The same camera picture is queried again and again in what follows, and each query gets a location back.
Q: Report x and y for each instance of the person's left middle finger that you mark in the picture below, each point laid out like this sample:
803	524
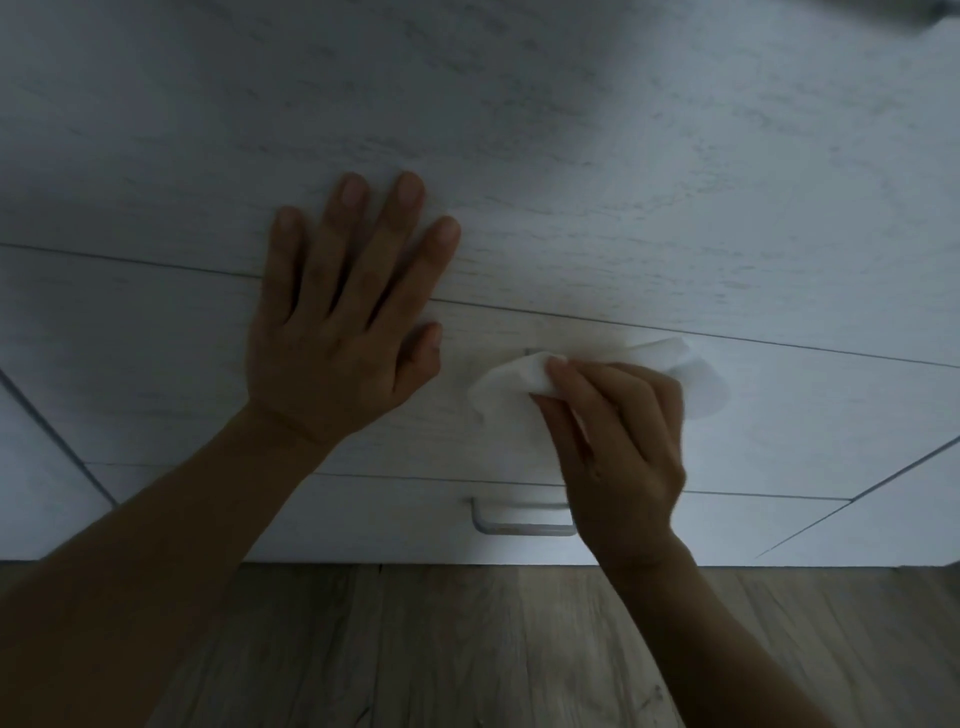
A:
386	236

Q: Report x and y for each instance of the person's right forearm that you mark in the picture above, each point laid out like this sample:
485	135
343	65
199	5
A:
705	645

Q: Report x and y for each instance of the person's left little finger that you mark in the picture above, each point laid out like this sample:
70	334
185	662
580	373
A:
283	259

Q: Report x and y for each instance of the person's right thumb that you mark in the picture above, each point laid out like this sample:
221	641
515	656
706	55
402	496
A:
562	431

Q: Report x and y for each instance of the person's left thumb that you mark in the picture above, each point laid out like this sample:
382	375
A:
418	360

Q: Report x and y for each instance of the white wooden chest of drawers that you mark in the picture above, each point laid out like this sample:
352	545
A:
600	150

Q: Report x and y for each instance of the person's right hand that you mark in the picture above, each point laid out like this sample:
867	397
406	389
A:
630	465

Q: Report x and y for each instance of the person's left hand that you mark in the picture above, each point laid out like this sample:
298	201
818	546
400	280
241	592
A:
330	352

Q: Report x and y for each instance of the white wet wipe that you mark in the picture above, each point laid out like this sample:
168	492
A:
504	386

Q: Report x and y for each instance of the person's left forearm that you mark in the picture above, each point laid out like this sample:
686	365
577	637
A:
150	562

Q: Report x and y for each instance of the white drawer front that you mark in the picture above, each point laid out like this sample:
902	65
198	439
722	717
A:
810	420
360	517

